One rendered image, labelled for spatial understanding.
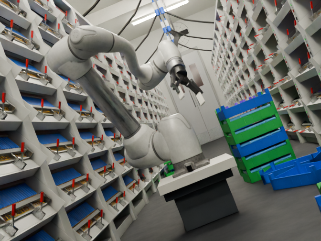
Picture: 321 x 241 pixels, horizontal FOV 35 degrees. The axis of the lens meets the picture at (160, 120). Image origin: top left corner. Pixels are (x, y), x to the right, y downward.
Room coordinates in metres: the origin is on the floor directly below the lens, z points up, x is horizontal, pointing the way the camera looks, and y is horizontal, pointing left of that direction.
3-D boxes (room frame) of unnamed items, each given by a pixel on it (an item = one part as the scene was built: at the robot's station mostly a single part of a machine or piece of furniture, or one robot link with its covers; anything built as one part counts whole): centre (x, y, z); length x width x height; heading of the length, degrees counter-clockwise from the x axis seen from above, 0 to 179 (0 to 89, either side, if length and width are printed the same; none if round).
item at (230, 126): (3.07, -0.50, 0.36); 0.30 x 0.20 x 0.08; 94
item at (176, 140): (2.41, -0.04, 0.41); 0.18 x 0.16 x 0.22; 54
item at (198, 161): (2.38, -0.05, 0.27); 0.22 x 0.18 x 0.06; 175
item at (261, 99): (3.07, -0.50, 0.44); 0.30 x 0.20 x 0.08; 94
